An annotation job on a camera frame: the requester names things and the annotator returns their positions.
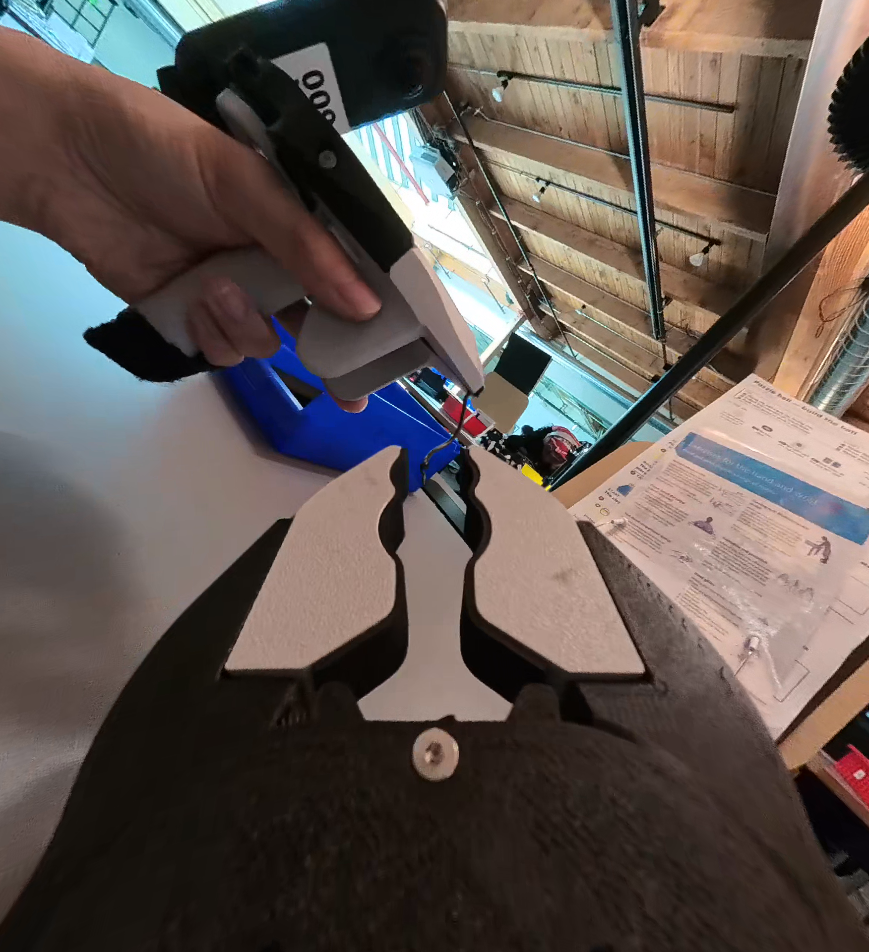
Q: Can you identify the person's left hand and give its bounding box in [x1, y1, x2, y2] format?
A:
[10, 18, 385, 415]

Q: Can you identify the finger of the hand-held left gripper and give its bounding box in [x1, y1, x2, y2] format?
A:
[295, 299, 454, 404]
[388, 245, 486, 395]

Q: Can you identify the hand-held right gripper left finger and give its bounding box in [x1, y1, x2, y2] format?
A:
[222, 445, 413, 702]

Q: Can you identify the thin black wire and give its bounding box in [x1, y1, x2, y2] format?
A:
[420, 388, 478, 488]

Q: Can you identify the wooden pillar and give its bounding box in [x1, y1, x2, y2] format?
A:
[747, 0, 869, 406]

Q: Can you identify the black pole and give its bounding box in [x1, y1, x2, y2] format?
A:
[550, 160, 869, 492]

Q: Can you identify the black screen panel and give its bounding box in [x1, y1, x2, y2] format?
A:
[494, 333, 552, 395]

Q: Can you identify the grey ceiling conduit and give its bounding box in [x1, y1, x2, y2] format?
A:
[609, 0, 670, 347]

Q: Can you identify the ceiling projector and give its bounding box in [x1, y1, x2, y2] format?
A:
[411, 145, 459, 196]

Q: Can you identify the wooden table with papers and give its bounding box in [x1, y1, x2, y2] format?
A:
[552, 439, 869, 771]

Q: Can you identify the white desk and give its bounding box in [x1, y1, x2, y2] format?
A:
[0, 212, 513, 952]

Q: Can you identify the printed instruction sheet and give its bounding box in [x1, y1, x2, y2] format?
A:
[568, 375, 869, 739]

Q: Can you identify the clear plastic bag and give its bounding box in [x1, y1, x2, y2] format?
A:
[591, 513, 830, 700]

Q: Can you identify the silver flexible duct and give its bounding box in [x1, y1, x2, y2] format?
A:
[807, 223, 869, 417]

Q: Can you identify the blue plastic bin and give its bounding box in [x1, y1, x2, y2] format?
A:
[215, 318, 464, 493]

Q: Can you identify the cardboard sheet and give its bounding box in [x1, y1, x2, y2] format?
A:
[475, 372, 528, 434]

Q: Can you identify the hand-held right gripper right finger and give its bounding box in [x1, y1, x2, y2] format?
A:
[458, 446, 647, 706]

